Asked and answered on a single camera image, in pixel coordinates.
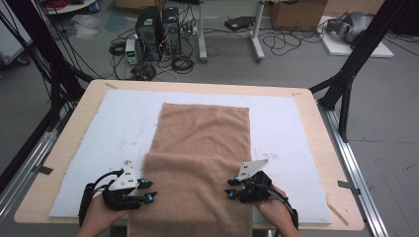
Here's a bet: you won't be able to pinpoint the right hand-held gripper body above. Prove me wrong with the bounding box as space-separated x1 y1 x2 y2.
235 158 275 203

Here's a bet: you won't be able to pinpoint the white metal table frame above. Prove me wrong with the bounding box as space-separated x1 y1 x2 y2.
197 0 266 64

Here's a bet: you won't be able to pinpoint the clear plastic sheet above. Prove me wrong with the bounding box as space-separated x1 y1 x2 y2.
70 13 103 40

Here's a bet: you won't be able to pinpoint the white bench power supply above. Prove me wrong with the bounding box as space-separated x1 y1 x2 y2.
125 38 139 65

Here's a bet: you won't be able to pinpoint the slim black computer tower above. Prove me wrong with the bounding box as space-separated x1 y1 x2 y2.
161 7 182 55

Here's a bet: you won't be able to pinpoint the flat black device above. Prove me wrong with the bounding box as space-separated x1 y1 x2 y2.
224 16 256 33

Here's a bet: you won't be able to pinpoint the tangled black cables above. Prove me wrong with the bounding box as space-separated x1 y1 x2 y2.
129 62 157 82

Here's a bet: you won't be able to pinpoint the aluminium rail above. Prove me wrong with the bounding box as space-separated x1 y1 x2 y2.
0 129 60 225
317 102 391 237

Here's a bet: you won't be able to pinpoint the large cardboard box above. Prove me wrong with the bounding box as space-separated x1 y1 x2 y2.
270 0 329 32

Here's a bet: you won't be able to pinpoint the white foam board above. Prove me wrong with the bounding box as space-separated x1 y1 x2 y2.
48 89 333 225

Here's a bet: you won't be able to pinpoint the white round table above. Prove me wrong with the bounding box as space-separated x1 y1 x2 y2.
41 0 98 16

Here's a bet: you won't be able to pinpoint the brown terry towel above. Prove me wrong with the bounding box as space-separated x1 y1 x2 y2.
126 102 254 237

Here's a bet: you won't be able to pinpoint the black metal frame with cables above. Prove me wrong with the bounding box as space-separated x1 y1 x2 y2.
0 0 97 196

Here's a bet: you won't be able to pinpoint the white cabinet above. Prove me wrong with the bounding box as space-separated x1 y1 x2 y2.
0 9 34 65

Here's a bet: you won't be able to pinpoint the small coiled black cable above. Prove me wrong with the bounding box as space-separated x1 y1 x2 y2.
108 41 126 57

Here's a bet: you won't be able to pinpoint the black tape piece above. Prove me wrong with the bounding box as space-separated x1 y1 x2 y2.
33 165 54 176

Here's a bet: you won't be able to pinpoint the loose black floor cables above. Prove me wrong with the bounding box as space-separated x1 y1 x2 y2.
261 28 325 57

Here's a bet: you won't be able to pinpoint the large black computer tower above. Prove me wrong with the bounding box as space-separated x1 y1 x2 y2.
135 6 163 62

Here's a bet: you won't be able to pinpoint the white floor panel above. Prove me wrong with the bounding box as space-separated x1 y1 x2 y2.
317 15 395 59

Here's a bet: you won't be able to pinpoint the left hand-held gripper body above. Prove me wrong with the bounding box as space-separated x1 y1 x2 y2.
101 164 147 212

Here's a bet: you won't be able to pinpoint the person's right hand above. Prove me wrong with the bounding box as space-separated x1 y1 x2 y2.
252 185 293 232

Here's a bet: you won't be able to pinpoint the grey tape piece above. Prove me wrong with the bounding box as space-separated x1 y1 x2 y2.
337 180 362 196

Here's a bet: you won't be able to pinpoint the person's left hand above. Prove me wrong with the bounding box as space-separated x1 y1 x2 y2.
83 194 130 233

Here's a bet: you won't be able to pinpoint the grey rounded machine shell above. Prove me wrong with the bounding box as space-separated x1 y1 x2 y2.
325 11 375 45

